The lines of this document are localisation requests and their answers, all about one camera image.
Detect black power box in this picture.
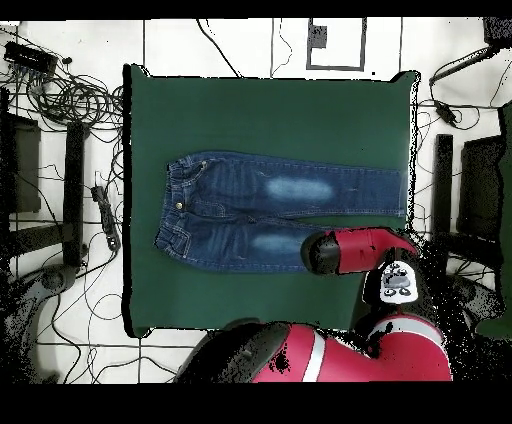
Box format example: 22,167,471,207
2,40,60,76

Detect small grey square plate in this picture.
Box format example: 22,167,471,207
307,24,329,50

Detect black flat box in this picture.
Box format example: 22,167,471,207
456,134,506,243

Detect green cloth sheet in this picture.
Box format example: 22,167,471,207
475,101,512,341

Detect black grey stand base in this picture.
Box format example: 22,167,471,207
0,263,78,383
451,273,503,321

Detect black stand frame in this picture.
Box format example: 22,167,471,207
429,133,503,276
5,120,89,268

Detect grey square frame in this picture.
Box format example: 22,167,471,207
305,16,367,73

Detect tangled black cable bundle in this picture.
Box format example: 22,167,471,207
23,67,125,133

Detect black rod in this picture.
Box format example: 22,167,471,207
428,44,501,87

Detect blue denim jeans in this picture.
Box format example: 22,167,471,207
153,150,408,274

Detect black speckled box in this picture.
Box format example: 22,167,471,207
482,16,512,48

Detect black power adapter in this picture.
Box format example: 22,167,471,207
433,99,460,126

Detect black power strip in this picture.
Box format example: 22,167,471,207
90,184,122,252

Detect dark green table cloth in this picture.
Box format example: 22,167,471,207
121,63,419,339

